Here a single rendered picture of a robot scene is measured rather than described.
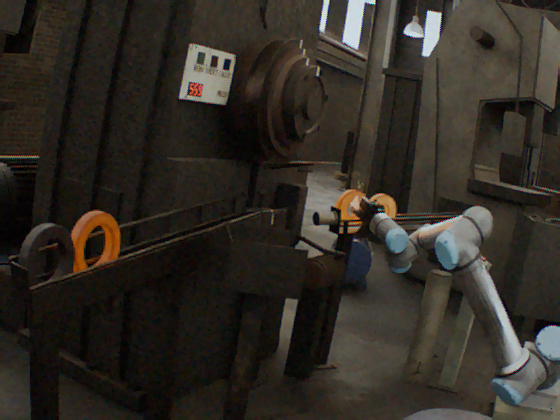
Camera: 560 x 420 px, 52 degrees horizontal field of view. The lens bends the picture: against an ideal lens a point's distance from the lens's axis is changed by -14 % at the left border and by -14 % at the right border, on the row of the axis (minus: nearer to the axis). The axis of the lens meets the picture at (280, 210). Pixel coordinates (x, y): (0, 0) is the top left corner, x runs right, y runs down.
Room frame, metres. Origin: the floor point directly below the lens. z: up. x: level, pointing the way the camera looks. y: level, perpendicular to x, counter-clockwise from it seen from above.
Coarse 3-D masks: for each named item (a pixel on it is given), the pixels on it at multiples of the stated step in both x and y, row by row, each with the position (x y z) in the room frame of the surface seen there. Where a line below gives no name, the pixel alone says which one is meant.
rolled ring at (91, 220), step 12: (84, 216) 1.51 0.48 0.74; (96, 216) 1.52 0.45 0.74; (108, 216) 1.57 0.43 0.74; (84, 228) 1.48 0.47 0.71; (108, 228) 1.58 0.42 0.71; (84, 240) 1.49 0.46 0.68; (108, 240) 1.61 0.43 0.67; (120, 240) 1.62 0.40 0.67; (108, 252) 1.60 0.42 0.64; (84, 264) 1.50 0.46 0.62; (96, 264) 1.58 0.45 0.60
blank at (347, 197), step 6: (348, 192) 2.74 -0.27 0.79; (354, 192) 2.74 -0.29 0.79; (360, 192) 2.76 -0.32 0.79; (342, 198) 2.72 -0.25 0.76; (348, 198) 2.73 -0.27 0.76; (354, 198) 2.75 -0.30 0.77; (360, 198) 2.76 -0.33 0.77; (336, 204) 2.73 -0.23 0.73; (342, 204) 2.72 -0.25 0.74; (348, 204) 2.73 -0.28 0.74; (342, 210) 2.72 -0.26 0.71; (342, 216) 2.72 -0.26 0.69; (348, 216) 2.74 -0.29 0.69; (354, 216) 2.76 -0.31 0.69; (360, 222) 2.77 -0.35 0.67
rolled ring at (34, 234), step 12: (36, 228) 1.35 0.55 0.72; (48, 228) 1.36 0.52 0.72; (60, 228) 1.40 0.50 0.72; (36, 240) 1.33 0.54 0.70; (60, 240) 1.41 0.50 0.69; (72, 240) 1.45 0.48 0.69; (24, 252) 1.31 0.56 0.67; (36, 252) 1.33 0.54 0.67; (60, 252) 1.44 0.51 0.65; (72, 252) 1.45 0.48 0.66; (24, 264) 1.30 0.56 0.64; (60, 264) 1.44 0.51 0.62; (72, 264) 1.45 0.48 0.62; (60, 276) 1.42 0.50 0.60
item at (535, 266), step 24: (528, 216) 3.96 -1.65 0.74; (552, 216) 4.43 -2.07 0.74; (528, 240) 3.73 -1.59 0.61; (552, 240) 3.68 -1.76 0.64; (528, 264) 3.70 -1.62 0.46; (552, 264) 3.67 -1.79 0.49; (504, 288) 4.20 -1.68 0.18; (528, 288) 3.69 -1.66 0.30; (552, 288) 3.66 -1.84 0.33; (528, 312) 3.69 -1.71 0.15; (552, 312) 3.65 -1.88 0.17
